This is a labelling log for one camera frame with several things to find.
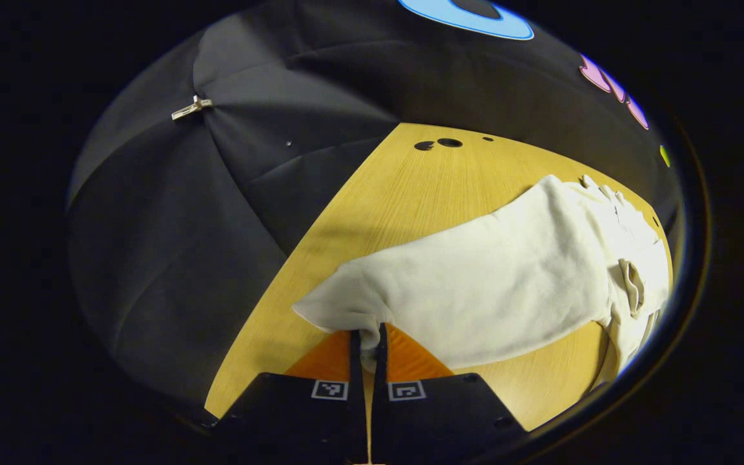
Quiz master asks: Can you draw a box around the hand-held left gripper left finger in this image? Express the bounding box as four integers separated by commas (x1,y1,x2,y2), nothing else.
207,329,370,465

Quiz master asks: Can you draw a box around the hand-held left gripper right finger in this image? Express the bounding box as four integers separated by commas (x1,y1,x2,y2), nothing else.
371,322,529,465

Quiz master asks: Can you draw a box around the cream white sweatshirt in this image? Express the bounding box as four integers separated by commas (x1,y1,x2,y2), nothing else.
291,173,670,388

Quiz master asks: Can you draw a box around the black backdrop cloth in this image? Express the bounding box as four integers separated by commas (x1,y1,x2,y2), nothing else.
67,0,679,404

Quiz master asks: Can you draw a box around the small white clip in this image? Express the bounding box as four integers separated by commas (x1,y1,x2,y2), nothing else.
171,95,214,121

